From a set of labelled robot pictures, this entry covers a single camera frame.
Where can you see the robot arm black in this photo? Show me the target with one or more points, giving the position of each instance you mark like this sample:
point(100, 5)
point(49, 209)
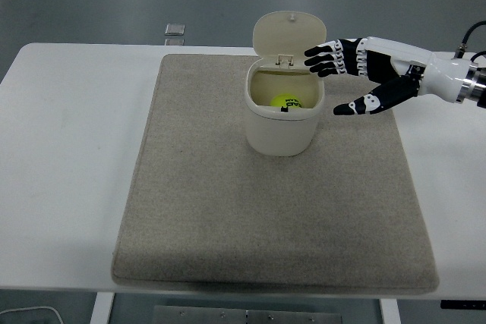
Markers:
point(477, 85)

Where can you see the black table control panel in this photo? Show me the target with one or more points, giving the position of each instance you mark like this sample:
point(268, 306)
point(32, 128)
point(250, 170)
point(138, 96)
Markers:
point(463, 304)

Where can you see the metal floor plate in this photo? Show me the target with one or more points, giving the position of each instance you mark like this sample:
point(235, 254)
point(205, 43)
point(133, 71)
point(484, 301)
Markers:
point(175, 29)
point(174, 41)

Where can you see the grey metal plate with screws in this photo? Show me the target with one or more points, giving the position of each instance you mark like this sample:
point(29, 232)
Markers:
point(247, 316)

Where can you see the grey-beige fabric mat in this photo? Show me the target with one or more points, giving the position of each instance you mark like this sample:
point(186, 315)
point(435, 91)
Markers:
point(212, 195)

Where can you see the white table leg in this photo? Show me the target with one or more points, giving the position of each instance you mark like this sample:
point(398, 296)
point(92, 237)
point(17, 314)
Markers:
point(101, 309)
point(389, 312)

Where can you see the cream plastic bin with lid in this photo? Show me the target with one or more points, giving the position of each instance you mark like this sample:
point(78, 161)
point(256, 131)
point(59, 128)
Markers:
point(281, 134)

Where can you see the yellow-green tennis ball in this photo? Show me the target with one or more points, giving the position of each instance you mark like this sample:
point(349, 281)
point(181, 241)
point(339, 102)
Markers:
point(285, 102)

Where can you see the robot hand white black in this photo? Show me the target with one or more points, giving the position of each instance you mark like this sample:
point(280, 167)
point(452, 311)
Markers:
point(440, 73)

